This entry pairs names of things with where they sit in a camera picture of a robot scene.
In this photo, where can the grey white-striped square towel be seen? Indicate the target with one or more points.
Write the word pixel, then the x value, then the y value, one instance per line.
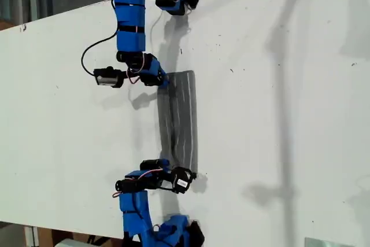
pixel 179 114

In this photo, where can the white container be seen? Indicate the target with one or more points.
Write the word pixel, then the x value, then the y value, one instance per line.
pixel 69 243

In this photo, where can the brown cardboard box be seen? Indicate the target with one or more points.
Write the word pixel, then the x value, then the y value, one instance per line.
pixel 46 236

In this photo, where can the white table leg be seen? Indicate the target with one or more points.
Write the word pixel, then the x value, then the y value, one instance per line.
pixel 30 236

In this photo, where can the black camera stalk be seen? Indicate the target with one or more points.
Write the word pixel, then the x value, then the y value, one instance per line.
pixel 131 75

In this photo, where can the black camera box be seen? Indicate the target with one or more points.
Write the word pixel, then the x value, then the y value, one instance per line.
pixel 108 78
pixel 183 180

